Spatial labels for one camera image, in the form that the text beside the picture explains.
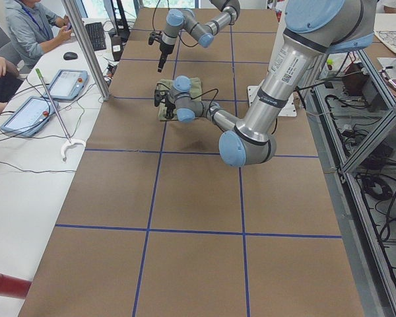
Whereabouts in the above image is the lower blue teach pendant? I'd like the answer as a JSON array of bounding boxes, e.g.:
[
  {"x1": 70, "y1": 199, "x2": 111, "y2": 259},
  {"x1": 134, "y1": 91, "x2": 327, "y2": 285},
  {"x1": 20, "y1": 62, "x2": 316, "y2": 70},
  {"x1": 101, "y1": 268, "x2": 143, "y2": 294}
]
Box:
[{"x1": 0, "y1": 96, "x2": 55, "y2": 137}]

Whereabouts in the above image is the aluminium frame post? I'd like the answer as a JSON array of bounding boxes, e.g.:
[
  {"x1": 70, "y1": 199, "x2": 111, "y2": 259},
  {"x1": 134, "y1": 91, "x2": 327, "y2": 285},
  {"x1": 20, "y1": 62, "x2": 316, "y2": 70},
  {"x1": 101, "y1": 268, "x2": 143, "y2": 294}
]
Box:
[{"x1": 61, "y1": 0, "x2": 110, "y2": 101}]

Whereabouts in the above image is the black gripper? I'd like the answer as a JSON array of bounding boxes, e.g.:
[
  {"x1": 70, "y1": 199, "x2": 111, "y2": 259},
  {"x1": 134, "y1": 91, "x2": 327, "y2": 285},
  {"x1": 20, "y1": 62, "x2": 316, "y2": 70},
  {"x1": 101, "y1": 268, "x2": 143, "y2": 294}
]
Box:
[
  {"x1": 158, "y1": 42, "x2": 174, "y2": 72},
  {"x1": 165, "y1": 97, "x2": 176, "y2": 119}
]

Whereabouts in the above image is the person in grey shirt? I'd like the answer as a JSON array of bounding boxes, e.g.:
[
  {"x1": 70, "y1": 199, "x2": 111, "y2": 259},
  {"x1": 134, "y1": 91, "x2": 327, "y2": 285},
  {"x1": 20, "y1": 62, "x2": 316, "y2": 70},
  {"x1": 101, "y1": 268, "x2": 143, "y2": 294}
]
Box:
[{"x1": 4, "y1": 0, "x2": 73, "y2": 69}]

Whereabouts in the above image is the metal reaching stick white hook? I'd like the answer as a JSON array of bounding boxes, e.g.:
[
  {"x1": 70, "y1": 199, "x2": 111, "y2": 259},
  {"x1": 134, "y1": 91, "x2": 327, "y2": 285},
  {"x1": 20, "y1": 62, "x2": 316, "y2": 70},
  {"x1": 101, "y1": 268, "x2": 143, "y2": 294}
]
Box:
[{"x1": 35, "y1": 68, "x2": 86, "y2": 162}]

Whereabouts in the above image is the light green long-sleeve shirt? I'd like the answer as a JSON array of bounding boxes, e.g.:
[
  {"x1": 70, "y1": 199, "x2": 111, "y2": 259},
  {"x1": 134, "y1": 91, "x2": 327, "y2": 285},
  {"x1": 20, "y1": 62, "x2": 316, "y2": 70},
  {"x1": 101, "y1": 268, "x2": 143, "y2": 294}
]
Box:
[{"x1": 154, "y1": 77, "x2": 202, "y2": 122}]

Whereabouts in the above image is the red cylinder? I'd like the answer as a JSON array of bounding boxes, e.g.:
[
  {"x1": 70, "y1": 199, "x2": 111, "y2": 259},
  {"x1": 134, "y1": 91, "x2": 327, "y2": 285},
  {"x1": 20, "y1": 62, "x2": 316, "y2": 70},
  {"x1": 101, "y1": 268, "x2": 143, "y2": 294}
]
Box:
[{"x1": 0, "y1": 273, "x2": 32, "y2": 299}]

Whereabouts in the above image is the blue teach pendant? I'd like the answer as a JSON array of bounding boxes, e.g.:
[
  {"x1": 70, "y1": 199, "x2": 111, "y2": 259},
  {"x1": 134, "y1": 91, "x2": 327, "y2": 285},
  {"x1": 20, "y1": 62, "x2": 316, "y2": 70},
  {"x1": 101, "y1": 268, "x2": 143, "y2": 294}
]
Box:
[
  {"x1": 47, "y1": 69, "x2": 88, "y2": 102},
  {"x1": 0, "y1": 96, "x2": 55, "y2": 137}
]

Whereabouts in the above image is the black keyboard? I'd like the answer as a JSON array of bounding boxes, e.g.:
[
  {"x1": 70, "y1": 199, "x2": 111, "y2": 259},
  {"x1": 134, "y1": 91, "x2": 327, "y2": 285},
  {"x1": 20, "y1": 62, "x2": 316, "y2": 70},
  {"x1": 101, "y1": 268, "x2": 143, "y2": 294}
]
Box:
[{"x1": 84, "y1": 22, "x2": 106, "y2": 51}]

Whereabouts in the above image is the upper blue teach pendant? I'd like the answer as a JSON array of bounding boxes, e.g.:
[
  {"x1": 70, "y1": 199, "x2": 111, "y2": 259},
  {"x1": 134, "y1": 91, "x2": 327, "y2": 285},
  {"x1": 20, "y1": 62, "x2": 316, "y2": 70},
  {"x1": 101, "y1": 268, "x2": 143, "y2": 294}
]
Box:
[{"x1": 47, "y1": 69, "x2": 88, "y2": 102}]

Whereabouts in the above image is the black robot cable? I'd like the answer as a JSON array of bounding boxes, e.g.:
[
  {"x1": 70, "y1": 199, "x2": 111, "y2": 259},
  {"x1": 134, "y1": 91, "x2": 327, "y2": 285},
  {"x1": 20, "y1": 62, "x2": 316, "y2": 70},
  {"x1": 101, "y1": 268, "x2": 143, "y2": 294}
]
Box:
[{"x1": 191, "y1": 87, "x2": 219, "y2": 108}]

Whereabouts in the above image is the black computer mouse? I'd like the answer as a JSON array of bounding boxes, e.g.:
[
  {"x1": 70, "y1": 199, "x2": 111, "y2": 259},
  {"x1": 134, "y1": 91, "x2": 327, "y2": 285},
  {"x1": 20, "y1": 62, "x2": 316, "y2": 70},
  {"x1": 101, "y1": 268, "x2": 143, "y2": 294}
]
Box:
[{"x1": 63, "y1": 52, "x2": 78, "y2": 61}]

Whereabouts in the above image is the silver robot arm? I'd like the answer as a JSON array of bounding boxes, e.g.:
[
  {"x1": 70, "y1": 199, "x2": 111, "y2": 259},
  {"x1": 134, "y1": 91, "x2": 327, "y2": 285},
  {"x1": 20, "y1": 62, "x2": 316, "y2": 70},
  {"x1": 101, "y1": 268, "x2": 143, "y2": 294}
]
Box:
[
  {"x1": 166, "y1": 1, "x2": 377, "y2": 167},
  {"x1": 148, "y1": 1, "x2": 241, "y2": 73}
]

